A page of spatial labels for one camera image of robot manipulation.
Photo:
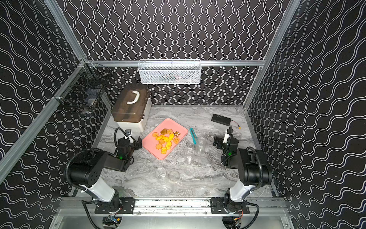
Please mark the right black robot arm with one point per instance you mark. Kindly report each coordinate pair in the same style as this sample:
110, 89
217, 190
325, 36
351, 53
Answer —
253, 170

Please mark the yellow square waffle cookie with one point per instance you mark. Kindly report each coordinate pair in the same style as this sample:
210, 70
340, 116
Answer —
164, 150

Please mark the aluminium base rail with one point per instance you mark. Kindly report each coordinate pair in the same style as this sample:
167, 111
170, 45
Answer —
176, 207

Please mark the black wire basket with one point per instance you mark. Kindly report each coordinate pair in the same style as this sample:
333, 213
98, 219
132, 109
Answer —
86, 90

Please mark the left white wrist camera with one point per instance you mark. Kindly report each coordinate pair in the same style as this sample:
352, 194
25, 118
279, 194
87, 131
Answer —
129, 135

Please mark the orange round cookie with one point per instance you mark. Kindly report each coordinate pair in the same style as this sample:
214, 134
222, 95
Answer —
158, 146

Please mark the brown lid storage box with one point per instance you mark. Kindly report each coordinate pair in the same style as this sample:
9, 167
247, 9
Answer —
132, 107

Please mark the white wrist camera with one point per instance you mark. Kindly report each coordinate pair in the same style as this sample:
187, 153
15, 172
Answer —
129, 135
226, 137

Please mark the pink plastic tray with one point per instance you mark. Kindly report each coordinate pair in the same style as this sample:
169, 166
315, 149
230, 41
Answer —
149, 142

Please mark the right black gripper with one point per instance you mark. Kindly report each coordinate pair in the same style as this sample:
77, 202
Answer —
220, 140

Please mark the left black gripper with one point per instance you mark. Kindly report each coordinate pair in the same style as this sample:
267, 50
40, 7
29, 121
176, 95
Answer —
133, 144

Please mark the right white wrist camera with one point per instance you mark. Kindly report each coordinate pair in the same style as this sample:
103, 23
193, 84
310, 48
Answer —
226, 137

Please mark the white wire basket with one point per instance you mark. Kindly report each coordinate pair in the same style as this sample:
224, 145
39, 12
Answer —
170, 71

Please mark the orange fish cookie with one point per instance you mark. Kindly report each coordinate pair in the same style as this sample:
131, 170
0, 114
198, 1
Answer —
162, 139
168, 145

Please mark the black battery pack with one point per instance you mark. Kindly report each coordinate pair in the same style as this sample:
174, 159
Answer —
221, 119

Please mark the clear jar orange cookies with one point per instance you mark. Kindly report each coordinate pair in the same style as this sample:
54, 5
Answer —
161, 175

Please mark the teal utility knife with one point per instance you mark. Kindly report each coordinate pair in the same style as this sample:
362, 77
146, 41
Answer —
194, 136

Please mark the clear jar brown cookies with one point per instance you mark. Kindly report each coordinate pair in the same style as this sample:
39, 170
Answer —
189, 156

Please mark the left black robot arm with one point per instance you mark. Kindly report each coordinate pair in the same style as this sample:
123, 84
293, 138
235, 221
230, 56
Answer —
84, 169

